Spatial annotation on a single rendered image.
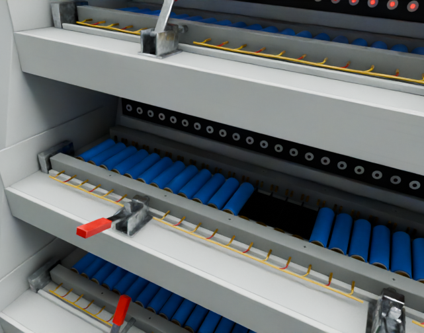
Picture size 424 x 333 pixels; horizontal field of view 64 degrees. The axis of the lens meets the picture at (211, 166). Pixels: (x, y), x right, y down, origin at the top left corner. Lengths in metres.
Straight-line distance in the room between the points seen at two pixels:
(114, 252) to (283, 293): 0.19
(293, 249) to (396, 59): 0.20
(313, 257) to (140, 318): 0.26
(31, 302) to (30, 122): 0.26
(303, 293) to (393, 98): 0.19
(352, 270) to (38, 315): 0.42
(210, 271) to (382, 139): 0.20
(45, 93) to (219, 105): 0.27
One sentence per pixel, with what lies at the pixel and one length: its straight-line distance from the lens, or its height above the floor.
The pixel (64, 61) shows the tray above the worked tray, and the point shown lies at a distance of 0.41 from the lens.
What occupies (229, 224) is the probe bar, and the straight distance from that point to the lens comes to 0.36.
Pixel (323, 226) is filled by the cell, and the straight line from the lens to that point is 0.40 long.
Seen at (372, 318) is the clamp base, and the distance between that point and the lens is 0.35.
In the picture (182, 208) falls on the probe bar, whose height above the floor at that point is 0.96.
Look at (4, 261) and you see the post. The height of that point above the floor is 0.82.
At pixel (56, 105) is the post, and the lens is 0.52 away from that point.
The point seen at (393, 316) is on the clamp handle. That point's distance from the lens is 0.33.
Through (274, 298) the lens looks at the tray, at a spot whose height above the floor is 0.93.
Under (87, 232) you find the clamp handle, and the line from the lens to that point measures 0.33.
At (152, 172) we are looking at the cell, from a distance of 0.45.
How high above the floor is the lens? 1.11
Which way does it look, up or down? 14 degrees down
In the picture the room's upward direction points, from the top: 12 degrees clockwise
